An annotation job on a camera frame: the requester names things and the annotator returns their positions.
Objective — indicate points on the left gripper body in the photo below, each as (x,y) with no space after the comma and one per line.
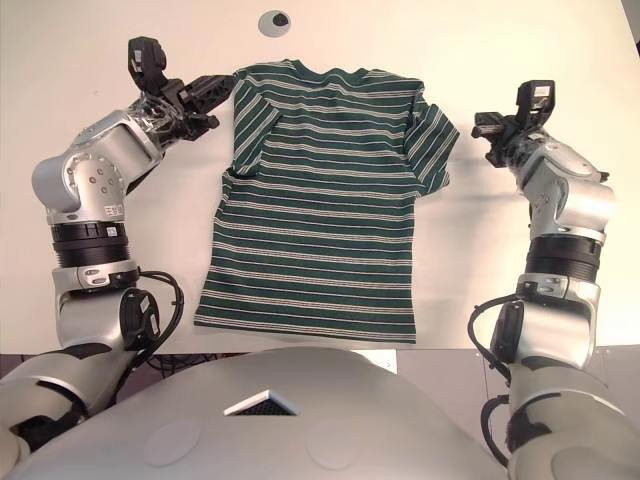
(175,102)

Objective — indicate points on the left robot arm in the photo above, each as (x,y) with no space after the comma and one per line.
(92,175)

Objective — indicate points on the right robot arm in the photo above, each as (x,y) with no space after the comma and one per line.
(570,200)

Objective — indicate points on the robot body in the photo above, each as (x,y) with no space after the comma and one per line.
(300,430)

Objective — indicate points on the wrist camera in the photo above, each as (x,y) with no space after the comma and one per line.
(145,57)
(536,100)

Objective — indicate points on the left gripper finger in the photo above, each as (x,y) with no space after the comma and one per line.
(204,125)
(215,90)

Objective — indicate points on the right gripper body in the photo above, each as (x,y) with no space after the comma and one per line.
(502,142)

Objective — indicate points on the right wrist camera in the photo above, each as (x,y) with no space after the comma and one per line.
(536,100)

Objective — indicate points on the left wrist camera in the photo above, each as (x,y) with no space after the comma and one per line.
(145,57)

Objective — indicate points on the green white striped T-shirt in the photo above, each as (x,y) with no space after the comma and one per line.
(320,210)

